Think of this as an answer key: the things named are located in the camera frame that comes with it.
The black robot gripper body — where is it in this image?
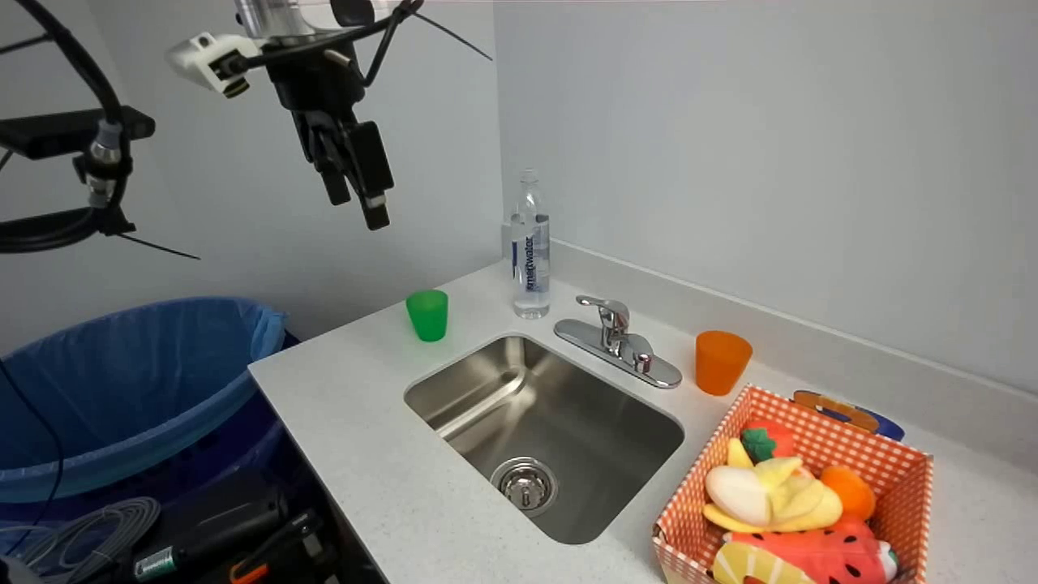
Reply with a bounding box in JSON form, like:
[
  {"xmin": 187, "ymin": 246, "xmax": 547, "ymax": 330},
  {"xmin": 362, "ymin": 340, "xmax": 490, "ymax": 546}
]
[{"xmin": 265, "ymin": 50, "xmax": 362, "ymax": 152}]

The chrome sink faucet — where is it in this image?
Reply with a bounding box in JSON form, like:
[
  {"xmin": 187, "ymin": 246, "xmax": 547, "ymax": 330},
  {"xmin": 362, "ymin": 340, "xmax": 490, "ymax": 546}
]
[{"xmin": 555, "ymin": 297, "xmax": 680, "ymax": 391}]

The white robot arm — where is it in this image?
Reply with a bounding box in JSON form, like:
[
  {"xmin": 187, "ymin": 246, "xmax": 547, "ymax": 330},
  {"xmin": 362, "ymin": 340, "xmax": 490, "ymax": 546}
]
[{"xmin": 235, "ymin": 0, "xmax": 393, "ymax": 231}]

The green plastic cup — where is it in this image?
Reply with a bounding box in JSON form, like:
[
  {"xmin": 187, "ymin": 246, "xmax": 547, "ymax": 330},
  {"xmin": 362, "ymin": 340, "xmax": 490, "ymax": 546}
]
[{"xmin": 406, "ymin": 288, "xmax": 448, "ymax": 345}]

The clear plastic water bottle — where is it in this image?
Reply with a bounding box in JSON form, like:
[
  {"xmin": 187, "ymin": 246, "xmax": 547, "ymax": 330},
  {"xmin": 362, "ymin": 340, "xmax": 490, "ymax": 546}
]
[{"xmin": 510, "ymin": 178, "xmax": 552, "ymax": 318}]

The blue lined trash bin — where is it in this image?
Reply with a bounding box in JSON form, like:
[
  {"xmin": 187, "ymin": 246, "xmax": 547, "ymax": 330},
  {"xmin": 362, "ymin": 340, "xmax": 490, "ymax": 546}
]
[{"xmin": 0, "ymin": 300, "xmax": 287, "ymax": 507}]

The stainless steel sink basin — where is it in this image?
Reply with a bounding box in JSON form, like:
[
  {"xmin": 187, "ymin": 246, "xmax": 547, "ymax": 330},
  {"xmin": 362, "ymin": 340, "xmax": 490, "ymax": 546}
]
[{"xmin": 406, "ymin": 337, "xmax": 684, "ymax": 546}]

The black tool bag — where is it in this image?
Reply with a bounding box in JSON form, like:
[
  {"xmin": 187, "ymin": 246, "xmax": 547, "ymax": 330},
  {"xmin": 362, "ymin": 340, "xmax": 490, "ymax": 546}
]
[{"xmin": 124, "ymin": 475, "xmax": 385, "ymax": 584}]

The orange plastic cup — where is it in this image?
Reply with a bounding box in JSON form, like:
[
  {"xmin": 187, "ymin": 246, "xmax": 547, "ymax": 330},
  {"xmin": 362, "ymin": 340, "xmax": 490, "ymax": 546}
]
[{"xmin": 694, "ymin": 330, "xmax": 751, "ymax": 396}]

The plush red strawberry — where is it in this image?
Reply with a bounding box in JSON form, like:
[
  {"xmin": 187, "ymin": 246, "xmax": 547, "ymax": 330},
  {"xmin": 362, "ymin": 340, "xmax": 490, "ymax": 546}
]
[{"xmin": 740, "ymin": 418, "xmax": 801, "ymax": 462}]

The plush peeled banana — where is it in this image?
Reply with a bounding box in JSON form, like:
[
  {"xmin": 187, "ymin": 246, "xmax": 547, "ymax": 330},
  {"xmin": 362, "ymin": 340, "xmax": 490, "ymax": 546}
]
[{"xmin": 705, "ymin": 438, "xmax": 842, "ymax": 536}]

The orange blue toy behind box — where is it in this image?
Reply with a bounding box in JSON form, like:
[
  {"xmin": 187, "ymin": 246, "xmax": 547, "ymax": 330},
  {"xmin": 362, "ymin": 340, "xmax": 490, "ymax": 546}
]
[{"xmin": 791, "ymin": 391, "xmax": 905, "ymax": 443}]

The plush orange fruit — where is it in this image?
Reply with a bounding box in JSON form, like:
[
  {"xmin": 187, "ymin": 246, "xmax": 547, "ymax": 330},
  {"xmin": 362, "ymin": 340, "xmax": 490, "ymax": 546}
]
[{"xmin": 821, "ymin": 463, "xmax": 876, "ymax": 524}]

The plush watermelon slice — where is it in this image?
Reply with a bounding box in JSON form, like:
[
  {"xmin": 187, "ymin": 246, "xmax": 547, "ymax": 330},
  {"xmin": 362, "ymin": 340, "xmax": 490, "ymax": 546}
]
[{"xmin": 719, "ymin": 520, "xmax": 897, "ymax": 584}]

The orange checkered box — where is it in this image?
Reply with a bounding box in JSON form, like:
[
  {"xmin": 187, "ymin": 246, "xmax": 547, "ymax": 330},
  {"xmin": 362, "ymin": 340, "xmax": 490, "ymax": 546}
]
[{"xmin": 651, "ymin": 385, "xmax": 933, "ymax": 584}]

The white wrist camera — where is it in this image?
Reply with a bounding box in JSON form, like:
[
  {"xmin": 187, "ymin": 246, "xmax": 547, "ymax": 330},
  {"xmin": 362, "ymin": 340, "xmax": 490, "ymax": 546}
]
[{"xmin": 169, "ymin": 32, "xmax": 260, "ymax": 96}]

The black camera on stand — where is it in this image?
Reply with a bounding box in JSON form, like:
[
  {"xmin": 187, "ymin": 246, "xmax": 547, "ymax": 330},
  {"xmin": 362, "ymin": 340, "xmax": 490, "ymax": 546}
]
[{"xmin": 0, "ymin": 107, "xmax": 154, "ymax": 253}]

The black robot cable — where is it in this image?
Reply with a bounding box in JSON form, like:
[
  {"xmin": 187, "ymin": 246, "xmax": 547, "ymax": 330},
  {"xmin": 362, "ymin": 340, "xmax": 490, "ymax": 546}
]
[{"xmin": 0, "ymin": 0, "xmax": 139, "ymax": 253}]

